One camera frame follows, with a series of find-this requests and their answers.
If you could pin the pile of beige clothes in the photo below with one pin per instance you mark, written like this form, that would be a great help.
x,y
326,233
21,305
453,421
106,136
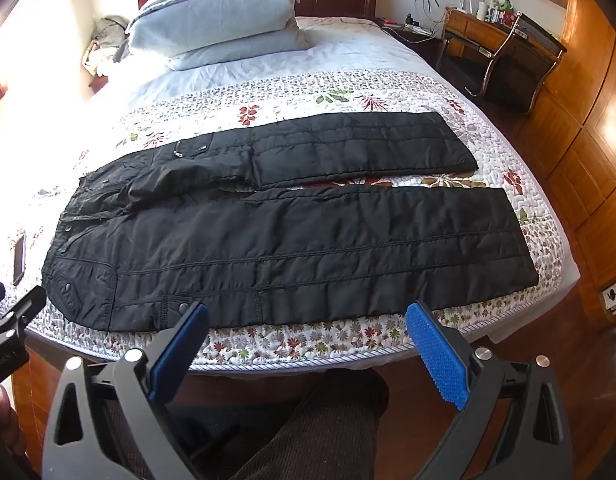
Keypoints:
x,y
105,35

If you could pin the black office chair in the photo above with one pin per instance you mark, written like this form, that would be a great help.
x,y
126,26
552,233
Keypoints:
x,y
513,70

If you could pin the wooden desk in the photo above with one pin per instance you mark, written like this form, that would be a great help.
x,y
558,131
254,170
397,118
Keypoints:
x,y
493,30

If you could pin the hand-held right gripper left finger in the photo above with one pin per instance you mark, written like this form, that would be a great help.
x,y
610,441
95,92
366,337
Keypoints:
x,y
180,345

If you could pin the white power strip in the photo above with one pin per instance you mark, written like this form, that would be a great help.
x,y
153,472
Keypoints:
x,y
418,27

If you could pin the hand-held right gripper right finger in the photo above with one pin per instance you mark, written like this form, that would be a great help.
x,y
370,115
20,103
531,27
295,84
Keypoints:
x,y
435,350

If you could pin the group of bottles on desk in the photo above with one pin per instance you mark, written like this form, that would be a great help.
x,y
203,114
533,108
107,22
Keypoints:
x,y
495,7

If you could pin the black padded pants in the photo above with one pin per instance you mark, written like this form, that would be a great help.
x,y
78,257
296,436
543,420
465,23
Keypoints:
x,y
288,240

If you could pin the person's left hand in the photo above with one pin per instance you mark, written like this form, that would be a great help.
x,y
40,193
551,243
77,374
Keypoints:
x,y
2,425

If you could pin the floral quilted bedspread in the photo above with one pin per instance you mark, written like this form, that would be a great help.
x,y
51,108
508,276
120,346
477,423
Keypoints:
x,y
338,90

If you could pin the dark smartphone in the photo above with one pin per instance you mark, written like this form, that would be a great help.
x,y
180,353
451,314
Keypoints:
x,y
19,260

